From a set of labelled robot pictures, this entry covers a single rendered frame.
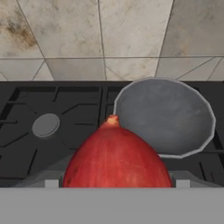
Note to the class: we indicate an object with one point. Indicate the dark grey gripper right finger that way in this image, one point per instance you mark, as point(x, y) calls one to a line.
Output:
point(186, 178)

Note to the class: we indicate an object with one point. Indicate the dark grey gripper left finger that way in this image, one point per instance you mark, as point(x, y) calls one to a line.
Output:
point(43, 176)

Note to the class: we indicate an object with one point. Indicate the red onion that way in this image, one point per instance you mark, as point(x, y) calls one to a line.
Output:
point(116, 157)

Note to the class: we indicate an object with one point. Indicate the black stove hob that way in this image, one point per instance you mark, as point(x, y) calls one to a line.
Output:
point(58, 122)

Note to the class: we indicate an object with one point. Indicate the grey pan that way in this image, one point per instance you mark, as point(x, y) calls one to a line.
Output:
point(166, 116)

